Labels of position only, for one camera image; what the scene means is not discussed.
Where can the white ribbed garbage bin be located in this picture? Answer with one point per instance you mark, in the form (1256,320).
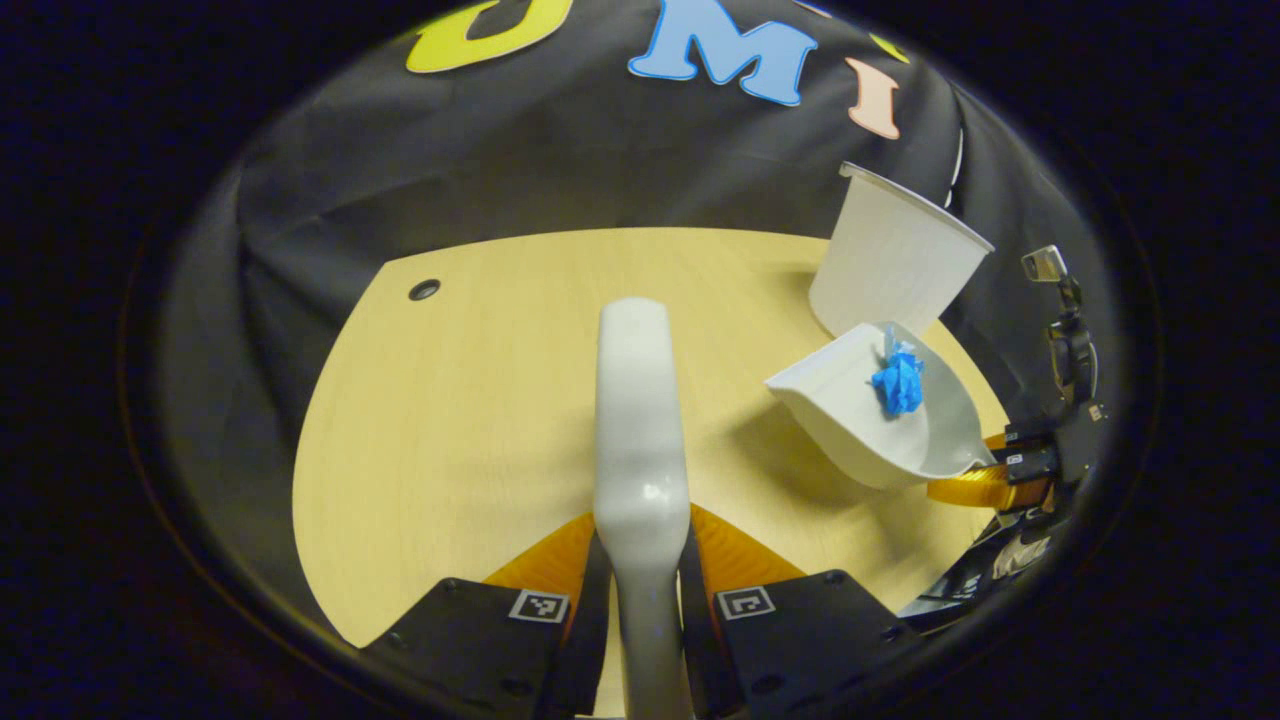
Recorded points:
(890,260)

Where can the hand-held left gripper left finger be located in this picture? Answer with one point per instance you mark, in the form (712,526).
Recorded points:
(588,630)

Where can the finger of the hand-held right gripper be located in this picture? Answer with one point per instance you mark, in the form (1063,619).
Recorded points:
(1030,455)
(985,492)

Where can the white grey dustpan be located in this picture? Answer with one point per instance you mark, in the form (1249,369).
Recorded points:
(850,420)

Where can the blue paper ball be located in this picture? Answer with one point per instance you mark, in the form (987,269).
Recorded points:
(900,385)

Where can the black backdrop cloth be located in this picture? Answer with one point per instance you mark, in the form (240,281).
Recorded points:
(600,160)

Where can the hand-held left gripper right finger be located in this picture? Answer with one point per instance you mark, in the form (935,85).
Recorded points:
(700,630)

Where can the pale blue paper scrap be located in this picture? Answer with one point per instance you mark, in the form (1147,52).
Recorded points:
(897,342)

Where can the dark printed cloth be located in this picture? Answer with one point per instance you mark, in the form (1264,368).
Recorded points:
(1000,565)

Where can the small white broom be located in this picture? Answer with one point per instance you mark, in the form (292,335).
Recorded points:
(642,430)

